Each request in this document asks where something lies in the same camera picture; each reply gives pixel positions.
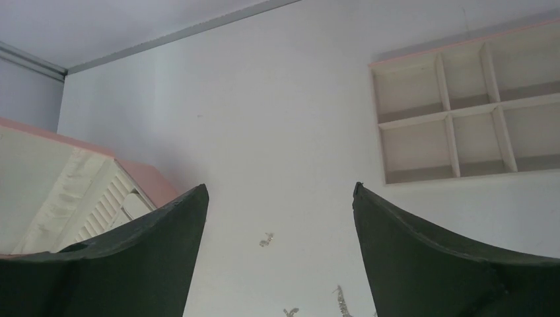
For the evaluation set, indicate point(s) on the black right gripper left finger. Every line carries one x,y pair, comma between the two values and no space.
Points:
142,268

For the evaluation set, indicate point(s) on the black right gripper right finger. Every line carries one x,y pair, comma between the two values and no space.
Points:
417,268

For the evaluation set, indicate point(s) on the pink jewelry box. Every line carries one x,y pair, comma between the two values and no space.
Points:
57,191

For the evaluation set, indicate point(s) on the small silver earring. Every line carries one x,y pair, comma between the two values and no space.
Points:
266,242

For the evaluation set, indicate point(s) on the small silver stud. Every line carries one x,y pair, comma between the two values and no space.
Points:
291,313

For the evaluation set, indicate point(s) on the beige divided tray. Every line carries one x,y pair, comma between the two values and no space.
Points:
483,107

